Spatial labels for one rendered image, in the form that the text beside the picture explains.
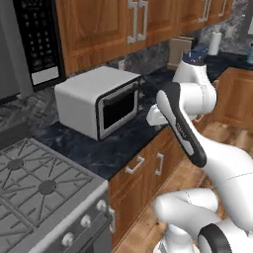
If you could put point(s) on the wooden wall cupboard run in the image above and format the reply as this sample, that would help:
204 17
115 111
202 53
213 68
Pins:
197 11

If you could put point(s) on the beige cutting board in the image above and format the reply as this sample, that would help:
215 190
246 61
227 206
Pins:
178 52

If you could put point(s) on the pale blue bottle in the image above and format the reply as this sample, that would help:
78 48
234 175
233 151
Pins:
250 52

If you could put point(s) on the white stove knob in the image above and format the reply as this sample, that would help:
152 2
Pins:
101 205
85 221
67 239

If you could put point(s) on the narrow wooden wall cupboard door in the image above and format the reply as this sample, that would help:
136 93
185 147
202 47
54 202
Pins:
161 19

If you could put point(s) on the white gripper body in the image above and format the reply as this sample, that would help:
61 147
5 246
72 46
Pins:
154 117

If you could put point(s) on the dark blue small appliance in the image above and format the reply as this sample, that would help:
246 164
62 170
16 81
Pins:
199 51

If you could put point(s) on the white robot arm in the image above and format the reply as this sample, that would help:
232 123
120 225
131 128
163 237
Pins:
230 171

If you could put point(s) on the white wall socket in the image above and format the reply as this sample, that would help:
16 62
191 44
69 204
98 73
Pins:
122 64

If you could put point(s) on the white paper towel roll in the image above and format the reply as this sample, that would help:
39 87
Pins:
214 43

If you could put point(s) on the grey gas stove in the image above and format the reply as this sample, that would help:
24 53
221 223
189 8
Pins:
39 191

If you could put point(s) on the wooden base cupboard run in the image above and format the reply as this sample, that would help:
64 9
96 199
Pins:
235 99

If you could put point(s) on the black and steel microwave oven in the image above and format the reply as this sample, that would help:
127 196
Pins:
39 39

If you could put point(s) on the wide wooden wall cupboard door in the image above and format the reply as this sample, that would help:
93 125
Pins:
95 33

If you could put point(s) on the wooden drawer front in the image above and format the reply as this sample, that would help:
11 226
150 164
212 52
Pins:
131 178

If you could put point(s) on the wooden base cupboard door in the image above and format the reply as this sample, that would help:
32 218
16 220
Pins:
168 164

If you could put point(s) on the white toaster oven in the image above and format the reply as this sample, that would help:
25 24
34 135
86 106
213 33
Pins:
80 99

